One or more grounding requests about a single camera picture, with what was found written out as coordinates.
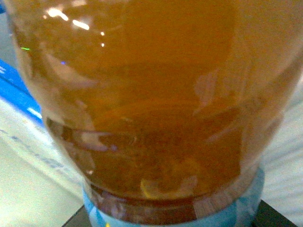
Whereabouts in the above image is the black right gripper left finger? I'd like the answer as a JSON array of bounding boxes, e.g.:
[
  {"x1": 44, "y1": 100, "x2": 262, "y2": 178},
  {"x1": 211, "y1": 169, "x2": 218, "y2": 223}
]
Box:
[{"x1": 62, "y1": 205, "x2": 86, "y2": 227}]

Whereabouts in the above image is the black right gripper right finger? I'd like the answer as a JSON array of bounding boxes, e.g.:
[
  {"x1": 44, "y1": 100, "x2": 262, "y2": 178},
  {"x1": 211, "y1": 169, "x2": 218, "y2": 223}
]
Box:
[{"x1": 252, "y1": 200, "x2": 297, "y2": 227}]

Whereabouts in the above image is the tea drink bottle red label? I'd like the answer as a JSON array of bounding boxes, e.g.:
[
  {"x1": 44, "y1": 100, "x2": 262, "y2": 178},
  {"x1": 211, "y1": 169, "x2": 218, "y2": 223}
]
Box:
[{"x1": 4, "y1": 0, "x2": 303, "y2": 227}]

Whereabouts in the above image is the white chest freezer blue rim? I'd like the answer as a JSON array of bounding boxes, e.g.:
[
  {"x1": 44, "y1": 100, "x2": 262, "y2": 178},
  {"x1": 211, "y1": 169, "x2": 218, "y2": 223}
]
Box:
[{"x1": 0, "y1": 6, "x2": 83, "y2": 227}]

